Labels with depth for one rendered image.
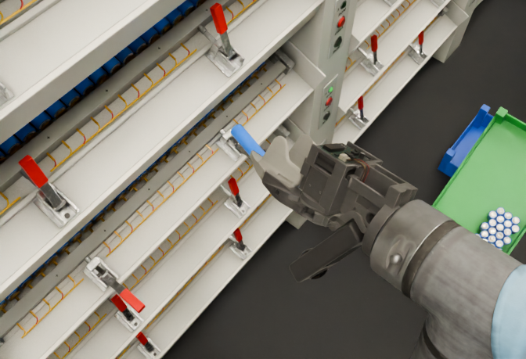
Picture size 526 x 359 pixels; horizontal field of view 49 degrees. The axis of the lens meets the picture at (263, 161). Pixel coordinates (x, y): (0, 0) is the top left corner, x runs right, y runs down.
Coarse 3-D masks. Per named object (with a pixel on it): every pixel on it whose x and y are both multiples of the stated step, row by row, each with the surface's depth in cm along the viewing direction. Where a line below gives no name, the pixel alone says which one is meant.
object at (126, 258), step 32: (288, 64) 93; (288, 96) 94; (256, 128) 91; (224, 160) 88; (128, 192) 82; (192, 192) 85; (96, 224) 80; (160, 224) 82; (64, 256) 77; (96, 256) 78; (128, 256) 80; (64, 288) 76; (96, 288) 77; (32, 320) 74; (64, 320) 75; (0, 352) 72; (32, 352) 73
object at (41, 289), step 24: (240, 96) 89; (216, 120) 87; (192, 144) 84; (168, 168) 82; (144, 192) 80; (120, 216) 78; (96, 240) 77; (72, 264) 75; (48, 288) 73; (72, 288) 75; (24, 312) 72; (48, 312) 74; (0, 336) 70
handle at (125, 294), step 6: (102, 276) 75; (108, 276) 76; (108, 282) 75; (114, 282) 75; (114, 288) 75; (120, 288) 75; (120, 294) 74; (126, 294) 74; (132, 294) 74; (126, 300) 74; (132, 300) 74; (138, 300) 74; (132, 306) 74; (138, 306) 74; (144, 306) 74; (138, 312) 74
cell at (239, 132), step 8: (232, 128) 76; (240, 128) 76; (240, 136) 75; (248, 136) 75; (240, 144) 75; (248, 144) 74; (256, 144) 74; (248, 152) 74; (256, 152) 74; (264, 152) 74
